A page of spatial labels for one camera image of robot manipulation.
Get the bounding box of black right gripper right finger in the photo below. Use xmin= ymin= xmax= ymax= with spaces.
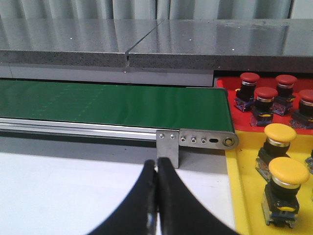
xmin=157 ymin=157 xmax=237 ymax=235

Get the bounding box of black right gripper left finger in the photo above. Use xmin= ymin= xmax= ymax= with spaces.
xmin=90 ymin=160 xmax=157 ymax=235

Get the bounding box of yellow mushroom push button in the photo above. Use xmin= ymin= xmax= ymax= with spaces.
xmin=255 ymin=123 xmax=297 ymax=181

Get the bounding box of red mushroom push button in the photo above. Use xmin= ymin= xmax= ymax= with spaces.
xmin=234 ymin=72 xmax=260 ymax=112

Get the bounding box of yellow plastic tray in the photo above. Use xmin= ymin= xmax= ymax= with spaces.
xmin=226 ymin=130 xmax=313 ymax=235

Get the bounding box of green conveyor belt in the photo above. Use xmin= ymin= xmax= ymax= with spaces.
xmin=0 ymin=80 xmax=234 ymax=132

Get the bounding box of left grey steel shelf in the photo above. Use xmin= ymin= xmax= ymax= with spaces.
xmin=0 ymin=19 xmax=161 ymax=68

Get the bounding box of grey steel shelf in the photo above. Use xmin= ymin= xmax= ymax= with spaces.
xmin=128 ymin=19 xmax=313 ymax=73
xmin=0 ymin=19 xmax=161 ymax=68

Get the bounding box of right grey steel shelf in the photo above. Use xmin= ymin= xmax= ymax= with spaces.
xmin=128 ymin=19 xmax=313 ymax=73

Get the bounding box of grey pleated curtain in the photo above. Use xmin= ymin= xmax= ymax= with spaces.
xmin=0 ymin=0 xmax=293 ymax=20

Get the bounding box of steel conveyor support bracket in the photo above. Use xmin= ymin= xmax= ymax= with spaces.
xmin=156 ymin=130 xmax=179 ymax=168

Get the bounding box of aluminium conveyor side rail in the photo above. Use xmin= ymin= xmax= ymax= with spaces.
xmin=0 ymin=118 xmax=165 ymax=141

